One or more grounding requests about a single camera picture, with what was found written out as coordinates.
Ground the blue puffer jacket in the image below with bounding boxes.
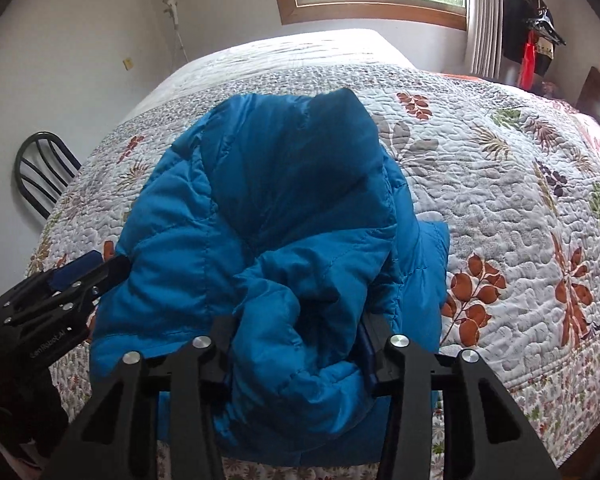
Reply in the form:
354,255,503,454
90,89,450,467

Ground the coat rack with clothes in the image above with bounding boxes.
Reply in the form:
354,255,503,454
502,0,566,91

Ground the black metal chair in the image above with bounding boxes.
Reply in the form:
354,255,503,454
12,130,82,220

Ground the floral quilted bedspread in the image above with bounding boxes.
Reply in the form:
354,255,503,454
29,29,600,464

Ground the grey white curtain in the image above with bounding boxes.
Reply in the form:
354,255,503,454
465,0,504,79

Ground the white wall-mounted handset with cord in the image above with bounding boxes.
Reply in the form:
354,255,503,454
162,0,189,72

